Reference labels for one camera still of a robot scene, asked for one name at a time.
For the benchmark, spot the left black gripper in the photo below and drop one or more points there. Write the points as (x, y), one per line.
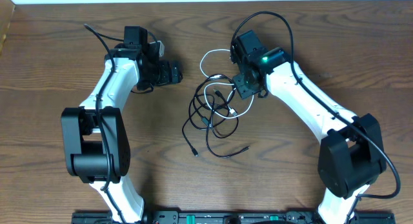
(167, 78)

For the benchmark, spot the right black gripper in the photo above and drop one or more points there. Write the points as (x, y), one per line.
(243, 91)

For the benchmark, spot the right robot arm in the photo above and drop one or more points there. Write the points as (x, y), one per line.
(351, 153)

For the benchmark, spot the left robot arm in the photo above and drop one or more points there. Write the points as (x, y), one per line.
(96, 146)

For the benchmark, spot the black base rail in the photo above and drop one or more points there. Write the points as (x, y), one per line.
(303, 217)

